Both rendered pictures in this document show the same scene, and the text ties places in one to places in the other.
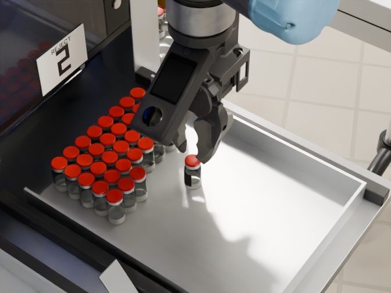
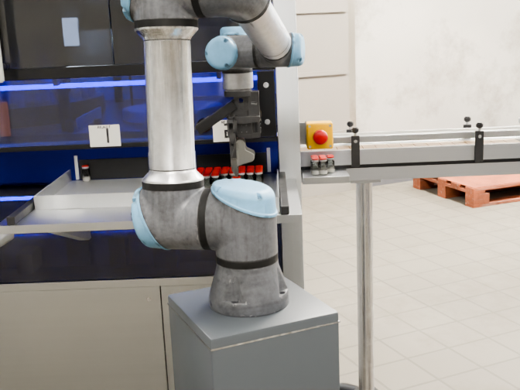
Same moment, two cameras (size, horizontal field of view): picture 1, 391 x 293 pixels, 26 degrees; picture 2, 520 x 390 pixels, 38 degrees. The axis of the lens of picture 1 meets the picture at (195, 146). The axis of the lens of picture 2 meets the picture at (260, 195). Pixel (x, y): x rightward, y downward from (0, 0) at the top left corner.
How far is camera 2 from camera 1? 164 cm
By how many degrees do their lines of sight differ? 57
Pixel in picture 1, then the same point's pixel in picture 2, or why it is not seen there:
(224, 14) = (233, 80)
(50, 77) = (219, 135)
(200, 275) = not seen: hidden behind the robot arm
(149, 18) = (292, 145)
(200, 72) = (224, 108)
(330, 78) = not seen: outside the picture
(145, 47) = (288, 162)
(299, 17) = (208, 49)
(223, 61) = (244, 116)
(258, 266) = not seen: hidden behind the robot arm
